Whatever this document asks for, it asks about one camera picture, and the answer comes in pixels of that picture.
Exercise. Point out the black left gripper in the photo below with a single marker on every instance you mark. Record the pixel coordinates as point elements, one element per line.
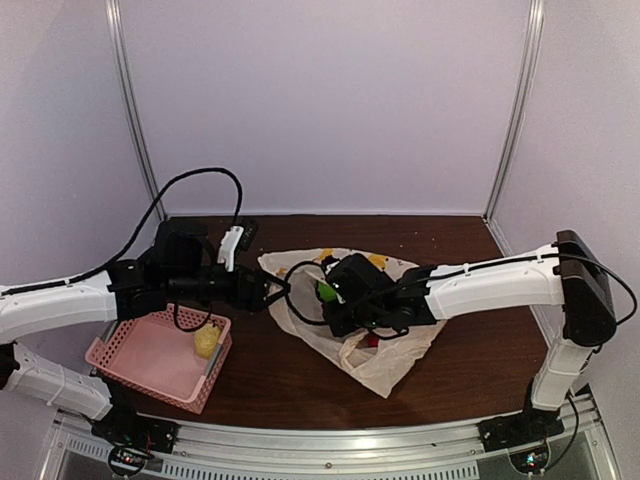
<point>254,301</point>

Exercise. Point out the green fruit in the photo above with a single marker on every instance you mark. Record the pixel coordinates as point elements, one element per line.
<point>326,294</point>

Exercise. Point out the yellow fruit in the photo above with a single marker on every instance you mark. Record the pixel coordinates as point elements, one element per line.
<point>206,340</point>

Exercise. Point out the beige plastic bag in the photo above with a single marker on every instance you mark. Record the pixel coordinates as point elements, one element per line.
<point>376,364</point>

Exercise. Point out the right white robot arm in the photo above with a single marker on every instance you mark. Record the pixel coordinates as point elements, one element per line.
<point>564,273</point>

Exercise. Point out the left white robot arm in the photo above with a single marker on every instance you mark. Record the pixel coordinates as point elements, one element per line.
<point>181,266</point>

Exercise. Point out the pink perforated plastic basket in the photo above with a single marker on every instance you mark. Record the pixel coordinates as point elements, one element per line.
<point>156,355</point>

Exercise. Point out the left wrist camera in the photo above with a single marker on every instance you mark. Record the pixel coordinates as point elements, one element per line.
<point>238,238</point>

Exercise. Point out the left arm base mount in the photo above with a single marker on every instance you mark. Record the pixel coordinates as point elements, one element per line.
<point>134,438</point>

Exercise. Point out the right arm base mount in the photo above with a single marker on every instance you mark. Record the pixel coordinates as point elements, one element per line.
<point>525,434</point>

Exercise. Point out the left aluminium frame post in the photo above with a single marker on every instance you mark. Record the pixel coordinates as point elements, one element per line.
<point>132,115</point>

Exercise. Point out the aluminium frame post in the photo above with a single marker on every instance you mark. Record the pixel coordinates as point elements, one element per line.
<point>527,70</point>
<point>132,115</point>

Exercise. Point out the front aluminium rail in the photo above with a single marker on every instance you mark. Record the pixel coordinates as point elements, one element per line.
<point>441,451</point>

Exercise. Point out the right aluminium frame post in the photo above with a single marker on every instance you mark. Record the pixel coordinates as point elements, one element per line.
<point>527,70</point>

